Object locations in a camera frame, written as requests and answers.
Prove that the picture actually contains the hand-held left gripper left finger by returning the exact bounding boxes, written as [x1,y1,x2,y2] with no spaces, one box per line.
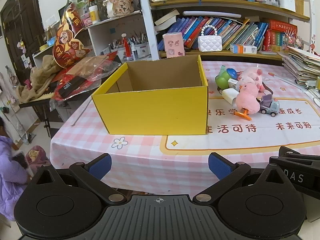
[26,153,128,205]

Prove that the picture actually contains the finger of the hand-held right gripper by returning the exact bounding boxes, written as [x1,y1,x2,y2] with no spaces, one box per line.
[278,146,320,165]

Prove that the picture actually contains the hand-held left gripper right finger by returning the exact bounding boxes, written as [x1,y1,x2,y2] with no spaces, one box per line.
[192,152,294,205]

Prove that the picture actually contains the yellow cardboard box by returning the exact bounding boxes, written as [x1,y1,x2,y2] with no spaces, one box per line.
[91,54,209,136]

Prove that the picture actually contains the grey purple toy truck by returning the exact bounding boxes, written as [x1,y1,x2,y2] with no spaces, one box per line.
[259,94,280,117]

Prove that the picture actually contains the pink checked tablecloth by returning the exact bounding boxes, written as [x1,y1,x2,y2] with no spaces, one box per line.
[50,60,320,198]

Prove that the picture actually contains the pink bag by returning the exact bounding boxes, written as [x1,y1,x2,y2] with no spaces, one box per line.
[26,145,50,178]

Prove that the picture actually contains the black stand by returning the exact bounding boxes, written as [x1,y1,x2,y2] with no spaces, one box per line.
[19,97,65,138]

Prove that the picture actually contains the plain white block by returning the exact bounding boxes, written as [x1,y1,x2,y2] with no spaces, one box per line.
[222,87,240,105]

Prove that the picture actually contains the pink plush duck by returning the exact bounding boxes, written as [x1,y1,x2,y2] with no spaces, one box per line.
[235,82,260,120]

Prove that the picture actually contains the black box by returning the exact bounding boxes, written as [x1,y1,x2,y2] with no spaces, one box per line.
[58,77,88,98]

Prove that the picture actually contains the green and blue ball toy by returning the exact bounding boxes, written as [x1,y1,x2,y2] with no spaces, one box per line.
[215,65,239,89]

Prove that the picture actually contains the stack of papers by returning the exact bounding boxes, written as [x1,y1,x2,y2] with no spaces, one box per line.
[281,46,320,90]

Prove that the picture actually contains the pink plush cat paw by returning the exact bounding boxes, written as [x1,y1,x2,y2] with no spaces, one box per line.
[237,67,267,92]

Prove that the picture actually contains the plastic bag of red packets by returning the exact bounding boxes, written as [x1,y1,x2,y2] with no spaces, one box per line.
[50,52,123,100]

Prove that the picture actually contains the beige cloth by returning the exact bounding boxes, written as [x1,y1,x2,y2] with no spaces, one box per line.
[16,55,62,104]

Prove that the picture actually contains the pink antler ornament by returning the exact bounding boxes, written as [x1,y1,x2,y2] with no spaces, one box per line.
[281,29,304,50]

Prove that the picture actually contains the orange white blue carton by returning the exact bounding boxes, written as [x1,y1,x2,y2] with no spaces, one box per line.
[230,44,257,54]

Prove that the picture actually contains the red tassel doll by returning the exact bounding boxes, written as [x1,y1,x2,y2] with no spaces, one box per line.
[121,33,132,57]

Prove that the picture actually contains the white quilted handbag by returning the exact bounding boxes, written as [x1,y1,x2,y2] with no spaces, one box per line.
[197,25,223,53]

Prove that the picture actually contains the pen cups with pens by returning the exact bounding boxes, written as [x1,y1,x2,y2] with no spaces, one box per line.
[109,31,150,60]

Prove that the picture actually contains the red gold paper decoration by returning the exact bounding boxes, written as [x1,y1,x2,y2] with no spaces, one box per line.
[52,9,90,69]

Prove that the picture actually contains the pink sticker cup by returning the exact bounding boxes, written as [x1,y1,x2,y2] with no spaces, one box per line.
[162,32,185,57]

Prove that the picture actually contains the white shelf unit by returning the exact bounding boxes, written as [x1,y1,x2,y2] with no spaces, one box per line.
[32,10,160,63]

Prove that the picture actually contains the white tube lamp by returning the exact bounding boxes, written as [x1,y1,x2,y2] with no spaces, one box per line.
[182,10,244,18]

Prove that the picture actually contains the white bottle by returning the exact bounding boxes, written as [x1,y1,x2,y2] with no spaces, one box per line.
[89,5,101,23]

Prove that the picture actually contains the thick white paperback book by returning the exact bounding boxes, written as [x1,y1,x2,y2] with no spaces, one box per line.
[154,9,180,32]

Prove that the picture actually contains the wooden bookshelf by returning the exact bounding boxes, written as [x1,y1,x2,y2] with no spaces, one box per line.
[150,0,310,60]

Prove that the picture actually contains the dark wooden door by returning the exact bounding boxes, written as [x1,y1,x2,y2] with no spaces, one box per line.
[0,0,45,80]

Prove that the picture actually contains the rabbit figurine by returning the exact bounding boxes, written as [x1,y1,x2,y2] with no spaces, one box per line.
[104,0,134,18]

